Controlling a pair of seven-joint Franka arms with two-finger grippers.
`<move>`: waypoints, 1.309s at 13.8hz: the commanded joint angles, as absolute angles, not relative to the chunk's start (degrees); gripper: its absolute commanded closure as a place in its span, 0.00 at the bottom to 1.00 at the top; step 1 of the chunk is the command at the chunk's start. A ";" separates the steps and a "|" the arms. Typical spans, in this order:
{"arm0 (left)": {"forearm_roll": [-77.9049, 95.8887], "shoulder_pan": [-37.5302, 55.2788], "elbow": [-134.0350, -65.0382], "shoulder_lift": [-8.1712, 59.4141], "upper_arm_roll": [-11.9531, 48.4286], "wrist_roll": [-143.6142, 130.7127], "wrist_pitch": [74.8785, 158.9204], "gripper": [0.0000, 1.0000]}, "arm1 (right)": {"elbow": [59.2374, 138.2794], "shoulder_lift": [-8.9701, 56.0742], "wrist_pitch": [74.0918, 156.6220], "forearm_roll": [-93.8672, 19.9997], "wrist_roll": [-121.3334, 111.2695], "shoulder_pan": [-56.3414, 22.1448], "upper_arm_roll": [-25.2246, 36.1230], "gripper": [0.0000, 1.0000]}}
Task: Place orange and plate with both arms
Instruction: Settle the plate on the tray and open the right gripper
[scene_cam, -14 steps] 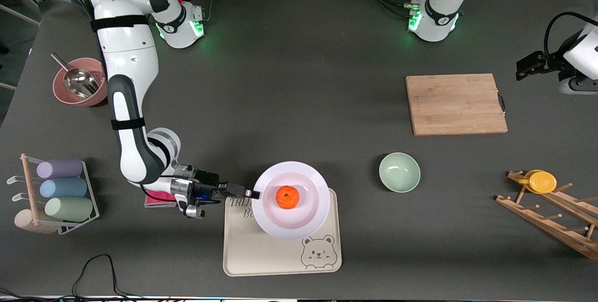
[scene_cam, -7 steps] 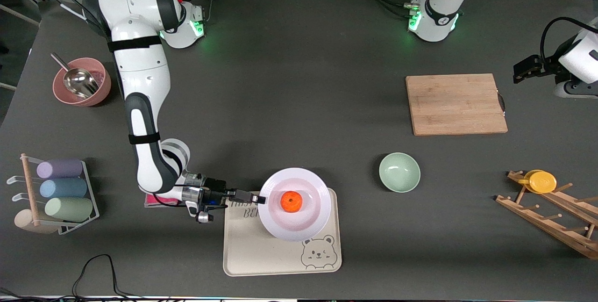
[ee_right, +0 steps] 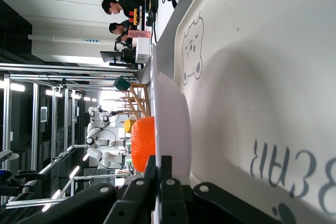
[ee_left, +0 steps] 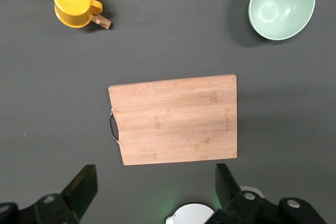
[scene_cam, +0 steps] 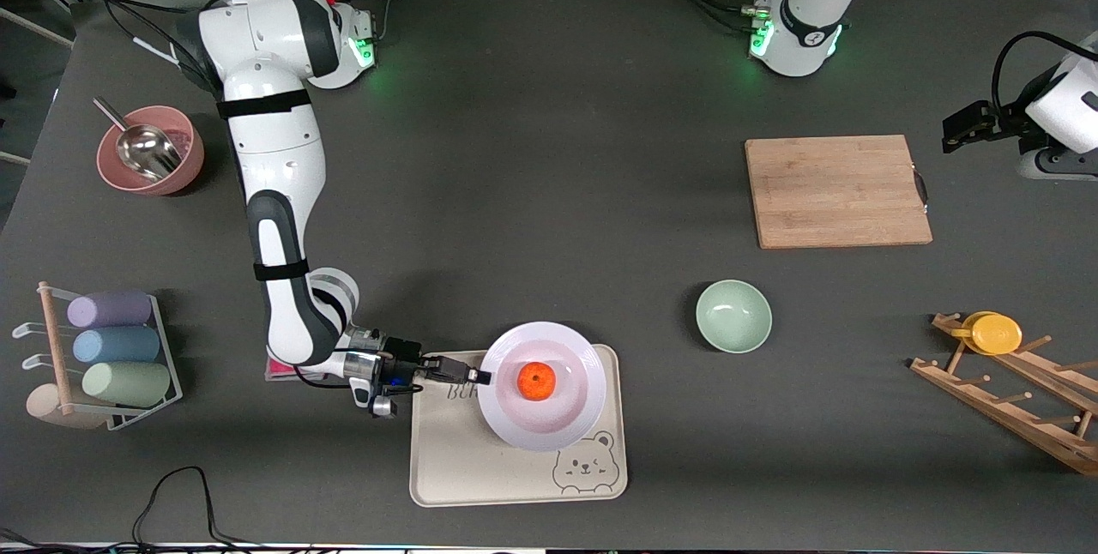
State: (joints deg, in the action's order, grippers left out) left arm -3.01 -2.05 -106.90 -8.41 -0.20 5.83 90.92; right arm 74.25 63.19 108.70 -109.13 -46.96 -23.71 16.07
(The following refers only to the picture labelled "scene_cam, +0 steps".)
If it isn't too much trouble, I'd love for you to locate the orange fruit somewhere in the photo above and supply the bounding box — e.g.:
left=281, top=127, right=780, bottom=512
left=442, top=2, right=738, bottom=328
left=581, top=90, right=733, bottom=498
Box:
left=518, top=362, right=557, bottom=401

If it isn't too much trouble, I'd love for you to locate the white round plate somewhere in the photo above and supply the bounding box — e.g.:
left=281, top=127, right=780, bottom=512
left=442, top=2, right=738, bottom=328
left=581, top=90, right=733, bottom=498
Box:
left=477, top=322, right=607, bottom=452

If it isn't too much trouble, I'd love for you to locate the beige bear print tray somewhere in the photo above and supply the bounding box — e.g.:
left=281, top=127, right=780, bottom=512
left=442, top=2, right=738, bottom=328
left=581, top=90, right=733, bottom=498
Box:
left=409, top=344, right=629, bottom=508

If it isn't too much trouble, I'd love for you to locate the wooden cutting board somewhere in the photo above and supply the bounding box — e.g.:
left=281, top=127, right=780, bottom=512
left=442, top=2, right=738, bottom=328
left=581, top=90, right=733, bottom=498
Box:
left=745, top=135, right=934, bottom=250

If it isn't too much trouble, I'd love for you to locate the yellow cup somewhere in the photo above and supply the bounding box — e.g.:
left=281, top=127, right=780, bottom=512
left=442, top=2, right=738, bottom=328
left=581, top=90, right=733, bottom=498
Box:
left=950, top=311, right=1023, bottom=356

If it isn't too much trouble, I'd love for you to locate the green cup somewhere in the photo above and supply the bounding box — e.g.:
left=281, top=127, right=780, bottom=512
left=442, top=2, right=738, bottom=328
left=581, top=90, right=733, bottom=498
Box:
left=81, top=361, right=172, bottom=408

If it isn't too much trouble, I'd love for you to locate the wooden peg drying rack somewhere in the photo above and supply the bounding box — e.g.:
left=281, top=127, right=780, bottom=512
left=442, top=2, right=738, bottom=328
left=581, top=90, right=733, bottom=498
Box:
left=909, top=312, right=1098, bottom=477

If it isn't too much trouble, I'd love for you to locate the light green bowl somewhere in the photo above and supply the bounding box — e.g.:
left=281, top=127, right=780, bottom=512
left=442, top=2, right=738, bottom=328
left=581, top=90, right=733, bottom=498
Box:
left=695, top=279, right=773, bottom=355

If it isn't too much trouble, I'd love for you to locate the blue cup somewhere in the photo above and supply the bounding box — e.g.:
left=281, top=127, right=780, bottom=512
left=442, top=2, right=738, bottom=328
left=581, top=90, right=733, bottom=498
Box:
left=72, top=326, right=161, bottom=364

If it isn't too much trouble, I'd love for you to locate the purple cup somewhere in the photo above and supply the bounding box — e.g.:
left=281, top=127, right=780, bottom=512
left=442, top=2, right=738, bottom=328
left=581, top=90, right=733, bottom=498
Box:
left=67, top=291, right=154, bottom=329

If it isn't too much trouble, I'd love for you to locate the pink bowl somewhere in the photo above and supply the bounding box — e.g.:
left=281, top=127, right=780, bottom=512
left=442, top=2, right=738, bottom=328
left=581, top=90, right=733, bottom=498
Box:
left=96, top=105, right=206, bottom=196

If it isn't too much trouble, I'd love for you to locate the metal scoop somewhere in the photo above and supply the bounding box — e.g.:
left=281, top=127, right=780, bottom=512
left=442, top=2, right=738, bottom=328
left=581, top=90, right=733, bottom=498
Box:
left=93, top=96, right=184, bottom=179

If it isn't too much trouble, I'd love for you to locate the beige cup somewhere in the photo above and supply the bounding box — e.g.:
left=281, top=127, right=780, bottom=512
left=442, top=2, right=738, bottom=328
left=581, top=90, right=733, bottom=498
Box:
left=26, top=382, right=108, bottom=431

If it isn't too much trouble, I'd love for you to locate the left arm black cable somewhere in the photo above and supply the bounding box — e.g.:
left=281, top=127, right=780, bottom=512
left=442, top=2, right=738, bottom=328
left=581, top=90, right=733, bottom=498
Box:
left=992, top=30, right=1098, bottom=122

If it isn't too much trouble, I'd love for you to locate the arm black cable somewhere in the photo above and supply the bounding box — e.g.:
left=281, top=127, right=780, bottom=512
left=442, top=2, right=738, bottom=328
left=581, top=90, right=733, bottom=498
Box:
left=101, top=0, right=311, bottom=93
left=992, top=30, right=1098, bottom=122

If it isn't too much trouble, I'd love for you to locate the white wire cup rack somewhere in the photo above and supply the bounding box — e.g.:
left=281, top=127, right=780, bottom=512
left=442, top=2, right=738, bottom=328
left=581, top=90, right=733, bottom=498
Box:
left=12, top=281, right=184, bottom=432

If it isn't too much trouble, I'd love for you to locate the black cable loop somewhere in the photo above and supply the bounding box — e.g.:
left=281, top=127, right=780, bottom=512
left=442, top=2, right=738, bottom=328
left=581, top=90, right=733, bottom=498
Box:
left=0, top=466, right=284, bottom=554

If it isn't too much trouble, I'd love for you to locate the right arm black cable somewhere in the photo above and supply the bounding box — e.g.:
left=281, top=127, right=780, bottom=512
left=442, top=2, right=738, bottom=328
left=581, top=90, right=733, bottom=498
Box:
left=101, top=0, right=311, bottom=93

